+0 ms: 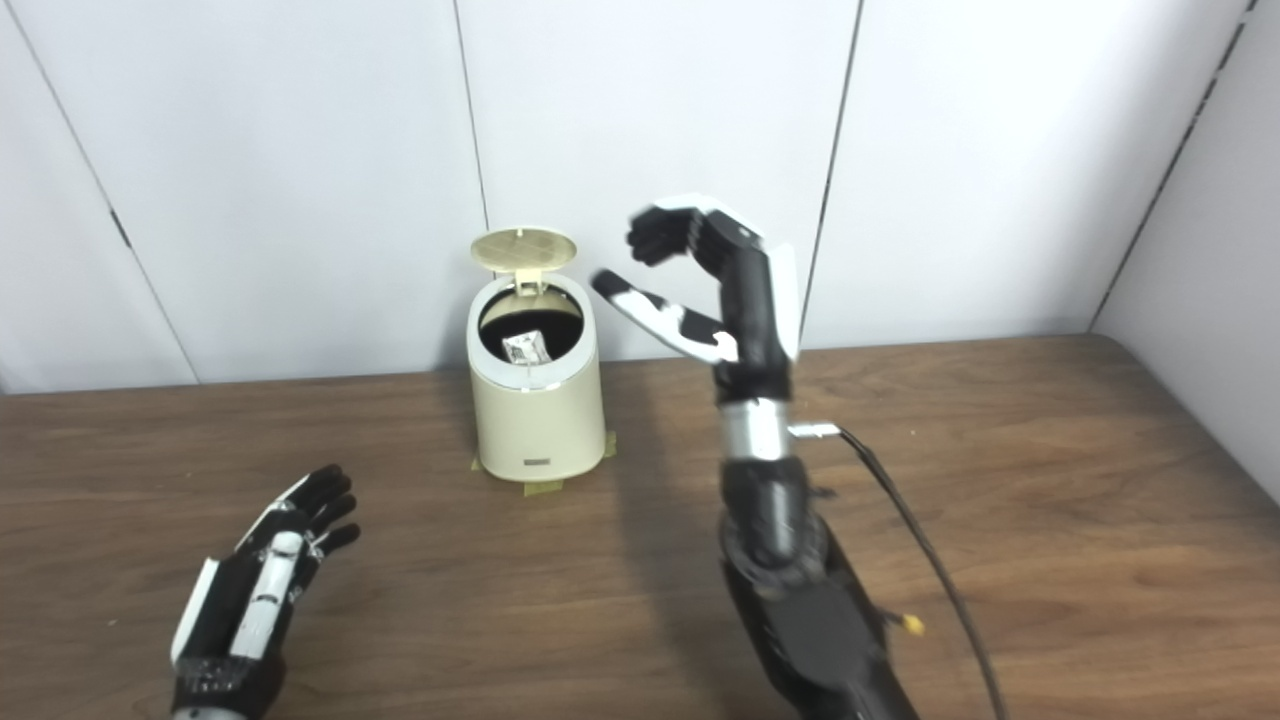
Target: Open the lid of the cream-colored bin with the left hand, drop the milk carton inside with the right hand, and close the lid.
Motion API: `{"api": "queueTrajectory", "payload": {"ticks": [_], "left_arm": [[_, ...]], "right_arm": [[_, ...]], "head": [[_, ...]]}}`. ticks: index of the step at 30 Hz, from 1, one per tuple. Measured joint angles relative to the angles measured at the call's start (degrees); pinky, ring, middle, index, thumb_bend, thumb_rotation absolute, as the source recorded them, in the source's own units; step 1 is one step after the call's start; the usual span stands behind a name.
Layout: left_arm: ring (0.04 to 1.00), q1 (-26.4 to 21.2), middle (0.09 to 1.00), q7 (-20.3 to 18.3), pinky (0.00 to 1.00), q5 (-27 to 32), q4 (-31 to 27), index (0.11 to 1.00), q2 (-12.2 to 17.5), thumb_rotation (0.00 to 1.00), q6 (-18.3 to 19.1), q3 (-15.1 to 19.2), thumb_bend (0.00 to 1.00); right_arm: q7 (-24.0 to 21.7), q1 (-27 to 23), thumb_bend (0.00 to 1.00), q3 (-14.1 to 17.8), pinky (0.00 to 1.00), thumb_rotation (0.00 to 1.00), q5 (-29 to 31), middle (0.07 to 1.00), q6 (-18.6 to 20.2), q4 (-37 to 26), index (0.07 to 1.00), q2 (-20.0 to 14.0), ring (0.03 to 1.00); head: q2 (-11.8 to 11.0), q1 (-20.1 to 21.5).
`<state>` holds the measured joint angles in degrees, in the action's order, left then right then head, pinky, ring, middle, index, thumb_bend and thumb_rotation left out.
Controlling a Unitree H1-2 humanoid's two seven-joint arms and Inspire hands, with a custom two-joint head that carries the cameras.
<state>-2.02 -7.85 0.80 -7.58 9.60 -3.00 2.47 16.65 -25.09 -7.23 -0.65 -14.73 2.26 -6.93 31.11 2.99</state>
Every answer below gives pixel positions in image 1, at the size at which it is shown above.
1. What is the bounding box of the white green milk carton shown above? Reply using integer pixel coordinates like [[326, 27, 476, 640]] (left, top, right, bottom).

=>
[[502, 328, 554, 366]]

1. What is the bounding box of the cream-colored round bin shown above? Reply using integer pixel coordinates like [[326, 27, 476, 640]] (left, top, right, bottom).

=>
[[466, 270, 607, 483]]

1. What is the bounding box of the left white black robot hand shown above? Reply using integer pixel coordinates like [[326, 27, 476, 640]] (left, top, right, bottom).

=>
[[168, 464, 361, 716]]

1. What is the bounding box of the cream round bin lid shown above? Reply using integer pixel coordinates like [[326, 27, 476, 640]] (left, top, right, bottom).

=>
[[470, 227, 578, 296]]

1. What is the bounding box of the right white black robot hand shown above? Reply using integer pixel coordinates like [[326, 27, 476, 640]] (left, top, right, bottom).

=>
[[590, 193, 801, 406]]

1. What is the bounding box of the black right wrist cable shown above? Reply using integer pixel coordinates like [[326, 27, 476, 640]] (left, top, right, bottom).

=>
[[790, 420, 1009, 720]]

